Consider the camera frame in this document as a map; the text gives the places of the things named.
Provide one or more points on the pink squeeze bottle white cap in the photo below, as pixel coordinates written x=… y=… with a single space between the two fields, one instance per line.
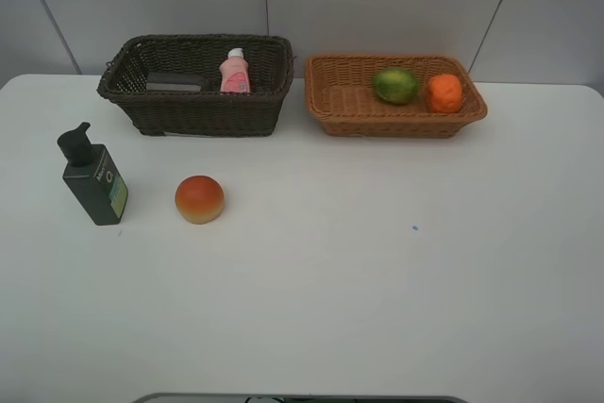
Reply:
x=234 y=71

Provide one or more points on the dark brown wicker basket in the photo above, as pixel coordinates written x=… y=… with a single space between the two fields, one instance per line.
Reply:
x=210 y=113

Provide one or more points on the orange tangerine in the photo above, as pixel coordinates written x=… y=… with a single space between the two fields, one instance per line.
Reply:
x=444 y=94

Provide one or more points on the translucent pink plastic cup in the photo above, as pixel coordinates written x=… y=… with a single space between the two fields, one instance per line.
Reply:
x=175 y=82

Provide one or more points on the black pump dispenser bottle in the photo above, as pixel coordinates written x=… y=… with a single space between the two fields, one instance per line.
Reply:
x=93 y=177

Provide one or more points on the green lime fruit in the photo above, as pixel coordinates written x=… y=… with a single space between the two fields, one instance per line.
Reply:
x=395 y=85

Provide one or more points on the light tan wicker basket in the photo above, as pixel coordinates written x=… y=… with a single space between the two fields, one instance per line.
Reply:
x=341 y=98

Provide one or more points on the orange round bread bun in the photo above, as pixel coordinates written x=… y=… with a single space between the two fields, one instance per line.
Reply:
x=199 y=199

